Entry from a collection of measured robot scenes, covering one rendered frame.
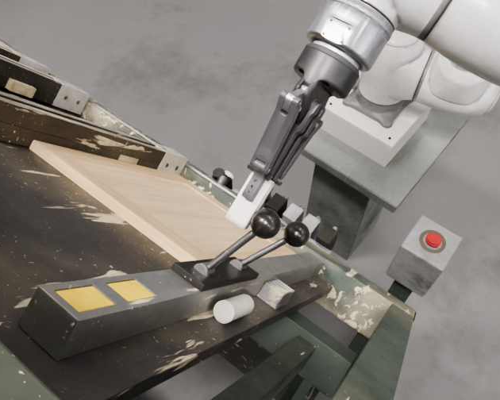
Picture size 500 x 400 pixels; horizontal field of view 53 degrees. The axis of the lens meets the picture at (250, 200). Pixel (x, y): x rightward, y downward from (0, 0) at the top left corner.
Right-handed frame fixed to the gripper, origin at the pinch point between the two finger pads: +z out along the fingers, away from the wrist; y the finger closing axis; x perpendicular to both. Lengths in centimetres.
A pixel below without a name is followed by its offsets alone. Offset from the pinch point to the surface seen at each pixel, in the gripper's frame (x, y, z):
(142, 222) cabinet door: -18.5, -12.5, 14.6
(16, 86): -86, -41, 14
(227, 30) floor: -148, -223, -53
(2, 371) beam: 9.4, 42.6, 6.1
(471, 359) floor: 59, -168, 27
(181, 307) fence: 2.0, 7.1, 13.8
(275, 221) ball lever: 4.6, 1.1, 0.4
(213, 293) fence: 2.0, -0.7, 12.8
